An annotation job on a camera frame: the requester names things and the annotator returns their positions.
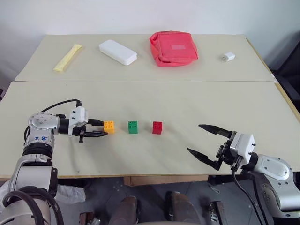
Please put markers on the small white charger plug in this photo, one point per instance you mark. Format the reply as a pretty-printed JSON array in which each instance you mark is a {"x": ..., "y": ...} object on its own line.
[{"x": 227, "y": 57}]

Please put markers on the green toy brick cube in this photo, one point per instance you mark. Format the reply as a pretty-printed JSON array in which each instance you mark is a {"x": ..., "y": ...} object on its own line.
[{"x": 133, "y": 127}]

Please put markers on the yellow toy brick cube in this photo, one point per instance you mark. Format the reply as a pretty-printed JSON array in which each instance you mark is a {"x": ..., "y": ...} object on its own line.
[{"x": 109, "y": 127}]

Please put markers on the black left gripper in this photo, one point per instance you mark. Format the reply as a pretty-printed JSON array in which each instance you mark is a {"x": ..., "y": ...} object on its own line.
[{"x": 76, "y": 132}]

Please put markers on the clear plastic bag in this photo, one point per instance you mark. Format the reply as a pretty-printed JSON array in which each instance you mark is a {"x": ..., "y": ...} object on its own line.
[{"x": 71, "y": 193}]

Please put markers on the black chair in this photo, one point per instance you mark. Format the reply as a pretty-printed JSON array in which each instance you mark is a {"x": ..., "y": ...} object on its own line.
[{"x": 289, "y": 70}]

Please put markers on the red toy brick cube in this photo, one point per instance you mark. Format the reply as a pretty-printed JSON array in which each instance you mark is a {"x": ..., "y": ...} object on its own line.
[{"x": 157, "y": 128}]

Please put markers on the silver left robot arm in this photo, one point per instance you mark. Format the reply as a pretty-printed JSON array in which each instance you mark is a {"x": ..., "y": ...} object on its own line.
[{"x": 39, "y": 138}]

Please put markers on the red fabric pouch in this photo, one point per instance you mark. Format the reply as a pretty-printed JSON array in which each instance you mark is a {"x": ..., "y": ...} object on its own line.
[{"x": 174, "y": 50}]

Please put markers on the dark rounded brown shape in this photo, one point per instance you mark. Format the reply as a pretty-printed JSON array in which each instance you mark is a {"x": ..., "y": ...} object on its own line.
[
  {"x": 181, "y": 209},
  {"x": 124, "y": 212}
]

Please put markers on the white rectangular plastic case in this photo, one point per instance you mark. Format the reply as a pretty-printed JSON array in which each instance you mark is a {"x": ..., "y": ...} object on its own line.
[{"x": 117, "y": 52}]

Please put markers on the pale yellow long packet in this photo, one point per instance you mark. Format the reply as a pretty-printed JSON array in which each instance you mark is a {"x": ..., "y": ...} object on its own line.
[{"x": 68, "y": 58}]

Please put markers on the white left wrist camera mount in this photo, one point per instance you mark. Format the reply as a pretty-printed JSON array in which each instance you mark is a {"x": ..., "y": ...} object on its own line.
[{"x": 78, "y": 116}]

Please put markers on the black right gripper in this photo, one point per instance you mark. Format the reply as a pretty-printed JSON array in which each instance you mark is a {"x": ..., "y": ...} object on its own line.
[{"x": 226, "y": 153}]

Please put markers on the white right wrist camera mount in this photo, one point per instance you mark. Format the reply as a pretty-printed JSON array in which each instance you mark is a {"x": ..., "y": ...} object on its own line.
[{"x": 243, "y": 146}]

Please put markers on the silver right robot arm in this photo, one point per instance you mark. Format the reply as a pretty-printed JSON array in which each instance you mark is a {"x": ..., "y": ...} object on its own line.
[{"x": 276, "y": 173}]

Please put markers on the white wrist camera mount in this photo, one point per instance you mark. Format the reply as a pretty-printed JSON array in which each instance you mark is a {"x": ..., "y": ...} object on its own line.
[
  {"x": 78, "y": 116},
  {"x": 243, "y": 146}
]

